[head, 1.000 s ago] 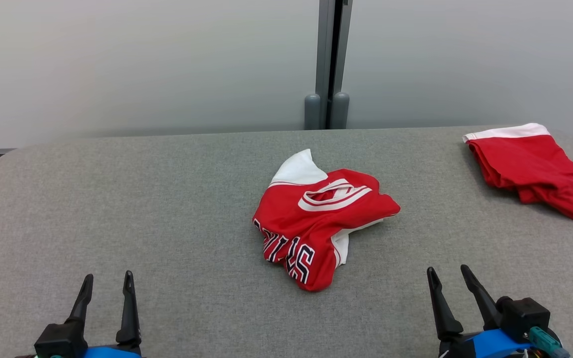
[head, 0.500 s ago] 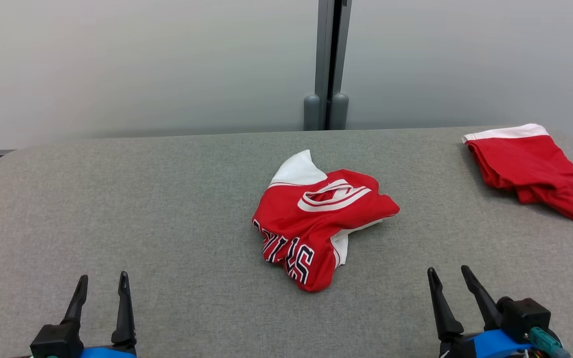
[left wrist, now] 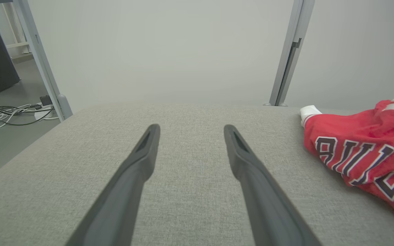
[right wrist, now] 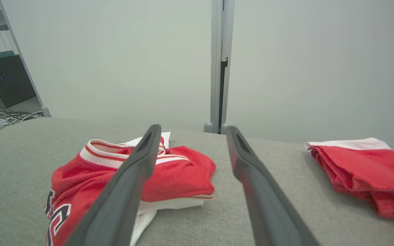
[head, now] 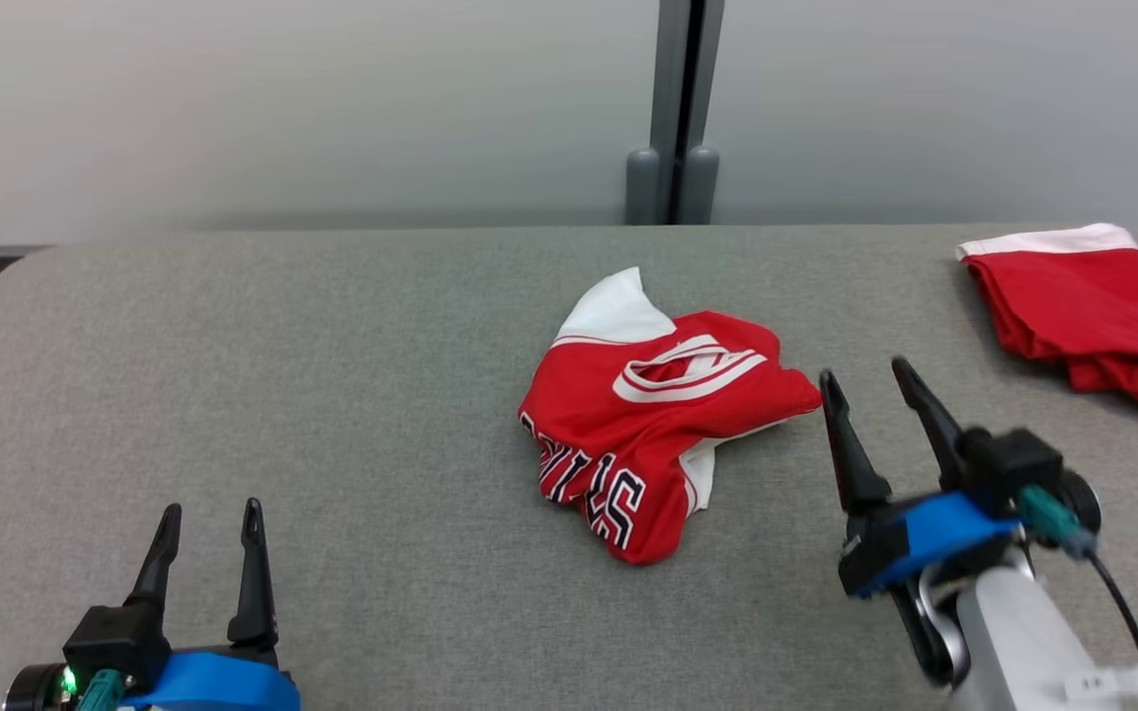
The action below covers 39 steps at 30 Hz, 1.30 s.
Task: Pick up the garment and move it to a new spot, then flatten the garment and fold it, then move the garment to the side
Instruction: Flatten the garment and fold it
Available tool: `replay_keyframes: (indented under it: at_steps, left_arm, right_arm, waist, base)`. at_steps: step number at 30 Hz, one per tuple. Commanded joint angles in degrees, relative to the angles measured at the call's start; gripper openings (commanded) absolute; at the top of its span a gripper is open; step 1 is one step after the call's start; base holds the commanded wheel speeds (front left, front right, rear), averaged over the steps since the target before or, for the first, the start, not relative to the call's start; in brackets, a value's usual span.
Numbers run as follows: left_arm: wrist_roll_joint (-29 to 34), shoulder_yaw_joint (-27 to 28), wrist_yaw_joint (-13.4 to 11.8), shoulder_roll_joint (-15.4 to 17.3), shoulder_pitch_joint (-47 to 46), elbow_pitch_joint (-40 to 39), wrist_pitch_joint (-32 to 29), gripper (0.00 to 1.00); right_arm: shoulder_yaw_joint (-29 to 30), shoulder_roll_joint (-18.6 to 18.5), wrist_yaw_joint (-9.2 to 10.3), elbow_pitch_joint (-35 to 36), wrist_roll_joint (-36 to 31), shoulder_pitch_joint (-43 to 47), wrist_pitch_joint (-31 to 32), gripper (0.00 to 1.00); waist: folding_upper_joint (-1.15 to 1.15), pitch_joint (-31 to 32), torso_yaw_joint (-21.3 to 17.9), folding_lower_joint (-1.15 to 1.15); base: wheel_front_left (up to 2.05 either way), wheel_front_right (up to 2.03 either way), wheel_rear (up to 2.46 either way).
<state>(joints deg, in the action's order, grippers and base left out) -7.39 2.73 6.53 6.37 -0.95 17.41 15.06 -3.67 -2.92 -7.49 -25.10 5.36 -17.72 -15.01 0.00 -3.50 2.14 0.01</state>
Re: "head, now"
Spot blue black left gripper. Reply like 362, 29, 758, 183
120, 498, 301, 711

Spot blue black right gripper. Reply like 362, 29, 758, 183
819, 357, 1022, 600

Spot red shorts with white band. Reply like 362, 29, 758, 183
956, 223, 1138, 435

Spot red jersey with white sleeves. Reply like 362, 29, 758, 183
518, 267, 824, 566

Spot black left cable teal plug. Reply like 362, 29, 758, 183
75, 670, 125, 711

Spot white cable label tag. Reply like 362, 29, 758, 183
1065, 664, 1138, 704

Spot grey metal partition post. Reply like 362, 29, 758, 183
625, 0, 726, 226

